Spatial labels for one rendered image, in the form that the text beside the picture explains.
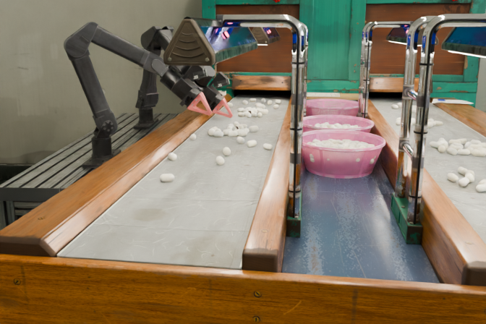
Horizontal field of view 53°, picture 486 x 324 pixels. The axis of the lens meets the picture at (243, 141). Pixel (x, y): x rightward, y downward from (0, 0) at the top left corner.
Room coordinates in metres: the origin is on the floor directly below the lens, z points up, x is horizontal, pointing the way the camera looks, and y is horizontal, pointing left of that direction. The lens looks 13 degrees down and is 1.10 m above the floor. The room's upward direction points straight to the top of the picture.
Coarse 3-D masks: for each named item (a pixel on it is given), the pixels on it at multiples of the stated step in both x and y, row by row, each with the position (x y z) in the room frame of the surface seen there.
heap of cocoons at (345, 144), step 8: (312, 144) 1.46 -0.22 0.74; (320, 144) 1.48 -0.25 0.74; (328, 144) 1.46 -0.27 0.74; (336, 144) 1.47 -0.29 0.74; (344, 144) 1.47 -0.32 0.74; (352, 144) 1.47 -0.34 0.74; (360, 144) 1.46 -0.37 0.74; (368, 144) 1.46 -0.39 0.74; (336, 152) 1.37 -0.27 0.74; (312, 160) 1.35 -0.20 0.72; (328, 160) 1.32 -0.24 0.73
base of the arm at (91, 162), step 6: (108, 138) 1.54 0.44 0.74; (96, 144) 1.52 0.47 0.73; (102, 144) 1.52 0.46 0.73; (108, 144) 1.54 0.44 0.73; (96, 150) 1.52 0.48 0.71; (102, 150) 1.52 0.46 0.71; (108, 150) 1.54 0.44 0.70; (114, 150) 1.63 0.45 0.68; (120, 150) 1.63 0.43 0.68; (96, 156) 1.52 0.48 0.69; (102, 156) 1.52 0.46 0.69; (108, 156) 1.53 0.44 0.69; (84, 162) 1.48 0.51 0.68; (90, 162) 1.48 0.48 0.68; (96, 162) 1.48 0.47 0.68; (102, 162) 1.48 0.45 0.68
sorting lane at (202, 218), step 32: (224, 128) 1.73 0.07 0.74; (192, 160) 1.29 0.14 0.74; (224, 160) 1.29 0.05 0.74; (256, 160) 1.29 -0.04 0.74; (128, 192) 1.02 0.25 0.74; (160, 192) 1.02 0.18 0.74; (192, 192) 1.02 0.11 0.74; (224, 192) 1.02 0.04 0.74; (256, 192) 1.02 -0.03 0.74; (96, 224) 0.84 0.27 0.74; (128, 224) 0.84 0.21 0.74; (160, 224) 0.84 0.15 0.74; (192, 224) 0.84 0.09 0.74; (224, 224) 0.84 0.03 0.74; (64, 256) 0.71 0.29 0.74; (96, 256) 0.71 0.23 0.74; (128, 256) 0.71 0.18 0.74; (160, 256) 0.71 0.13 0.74; (192, 256) 0.71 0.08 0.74; (224, 256) 0.71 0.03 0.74
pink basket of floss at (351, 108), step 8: (312, 104) 2.24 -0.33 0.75; (320, 104) 2.26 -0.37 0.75; (344, 104) 2.23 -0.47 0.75; (352, 104) 2.20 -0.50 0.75; (312, 112) 2.06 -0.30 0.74; (320, 112) 2.03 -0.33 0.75; (328, 112) 2.02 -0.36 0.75; (336, 112) 2.02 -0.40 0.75; (344, 112) 2.02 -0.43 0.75; (352, 112) 2.05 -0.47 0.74; (328, 120) 2.03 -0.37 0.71
